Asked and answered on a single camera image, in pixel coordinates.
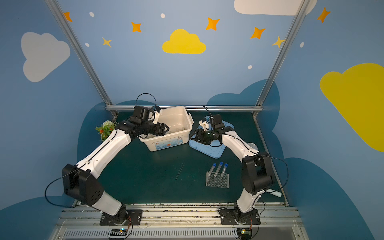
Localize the metal tweezers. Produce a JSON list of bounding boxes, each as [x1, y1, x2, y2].
[[175, 163, 185, 181]]

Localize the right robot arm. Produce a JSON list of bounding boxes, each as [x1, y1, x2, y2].
[[190, 115, 275, 215]]

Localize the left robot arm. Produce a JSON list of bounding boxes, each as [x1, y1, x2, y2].
[[62, 106, 170, 220]]

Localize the white plastic storage bin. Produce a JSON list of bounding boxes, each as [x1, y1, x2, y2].
[[139, 106, 194, 152]]

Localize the potted plant white pot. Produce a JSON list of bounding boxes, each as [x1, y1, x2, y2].
[[95, 120, 116, 141]]

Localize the clear acrylic test tube rack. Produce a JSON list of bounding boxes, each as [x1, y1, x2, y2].
[[206, 172, 230, 189]]

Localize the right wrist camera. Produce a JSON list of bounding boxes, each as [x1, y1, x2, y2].
[[199, 120, 210, 132]]

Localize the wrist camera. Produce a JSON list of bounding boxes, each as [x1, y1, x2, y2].
[[149, 105, 162, 122], [199, 120, 210, 132]]

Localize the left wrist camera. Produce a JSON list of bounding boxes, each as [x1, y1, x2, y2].
[[149, 105, 162, 122]]

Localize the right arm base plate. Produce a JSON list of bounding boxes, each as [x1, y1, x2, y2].
[[218, 207, 261, 225]]

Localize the light blue brush white handle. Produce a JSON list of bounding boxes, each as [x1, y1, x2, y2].
[[266, 189, 282, 198]]

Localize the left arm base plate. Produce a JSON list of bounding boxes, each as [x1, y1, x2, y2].
[[100, 209, 143, 226]]

